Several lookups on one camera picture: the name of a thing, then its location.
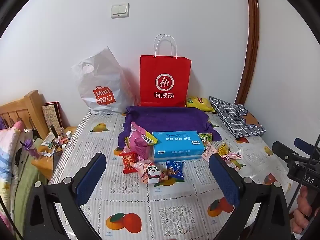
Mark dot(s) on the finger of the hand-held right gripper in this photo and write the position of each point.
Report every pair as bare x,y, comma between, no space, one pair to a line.
282,148
300,142

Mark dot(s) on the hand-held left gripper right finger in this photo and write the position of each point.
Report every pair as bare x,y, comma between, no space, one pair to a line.
225,177

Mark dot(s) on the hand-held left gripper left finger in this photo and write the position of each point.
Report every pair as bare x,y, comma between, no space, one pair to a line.
91,180

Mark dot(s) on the yellow candy packet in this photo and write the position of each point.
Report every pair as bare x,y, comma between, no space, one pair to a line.
223,148

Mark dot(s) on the pink bear snack packet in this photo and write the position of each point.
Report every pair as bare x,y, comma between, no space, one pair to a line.
208,152

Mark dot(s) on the blue snack packet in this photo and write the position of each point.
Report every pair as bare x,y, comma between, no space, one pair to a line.
175,170

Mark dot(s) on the large pink snack packet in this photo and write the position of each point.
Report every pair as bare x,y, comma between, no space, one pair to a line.
138,142

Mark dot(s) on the person's right hand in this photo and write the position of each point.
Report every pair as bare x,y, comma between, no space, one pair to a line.
303,205

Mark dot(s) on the pink white candy packet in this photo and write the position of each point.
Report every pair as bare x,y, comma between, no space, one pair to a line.
235,155

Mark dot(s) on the red snack packet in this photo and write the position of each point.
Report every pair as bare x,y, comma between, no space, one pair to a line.
128,162

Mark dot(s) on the green snack packet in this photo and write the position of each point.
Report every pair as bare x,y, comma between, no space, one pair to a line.
206,138

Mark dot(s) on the wooden nightstand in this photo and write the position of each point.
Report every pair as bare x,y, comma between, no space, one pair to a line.
45,165

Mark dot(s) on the cluster of small cosmetics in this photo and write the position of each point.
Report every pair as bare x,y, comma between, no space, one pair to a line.
58,140

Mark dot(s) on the fruit print tablecloth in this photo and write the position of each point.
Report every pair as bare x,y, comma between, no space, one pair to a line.
175,200

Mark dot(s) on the grey checkered cloth pouch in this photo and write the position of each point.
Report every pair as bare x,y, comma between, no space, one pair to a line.
235,115

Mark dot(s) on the blue tissue pack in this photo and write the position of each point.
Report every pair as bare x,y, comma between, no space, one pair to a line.
175,142

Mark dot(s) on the panda print snack packet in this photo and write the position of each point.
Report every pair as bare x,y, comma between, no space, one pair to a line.
153,171

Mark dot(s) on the purple bottle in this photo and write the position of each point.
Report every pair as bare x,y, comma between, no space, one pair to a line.
31,150

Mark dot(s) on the green blanket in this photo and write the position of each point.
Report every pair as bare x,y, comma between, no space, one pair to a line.
25,192

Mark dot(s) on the patterned book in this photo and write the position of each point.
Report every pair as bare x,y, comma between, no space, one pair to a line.
51,115

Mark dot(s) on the yellow chip bag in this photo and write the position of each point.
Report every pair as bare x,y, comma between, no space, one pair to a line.
200,103

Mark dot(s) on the purple towel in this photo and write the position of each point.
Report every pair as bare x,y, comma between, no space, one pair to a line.
165,120

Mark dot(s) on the colourful striped pillow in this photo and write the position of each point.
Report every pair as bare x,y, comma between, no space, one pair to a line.
10,155

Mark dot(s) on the wooden headboard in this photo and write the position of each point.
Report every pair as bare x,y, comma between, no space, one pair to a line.
30,105

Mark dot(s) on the white plastic bag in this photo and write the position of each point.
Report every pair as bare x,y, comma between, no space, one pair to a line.
105,75

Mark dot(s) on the red paper bag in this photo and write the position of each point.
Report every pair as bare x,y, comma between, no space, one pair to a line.
165,67

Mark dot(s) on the brown wooden door frame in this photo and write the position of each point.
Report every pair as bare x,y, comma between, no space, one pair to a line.
252,42

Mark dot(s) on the white light switch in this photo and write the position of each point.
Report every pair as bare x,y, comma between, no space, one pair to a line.
120,10

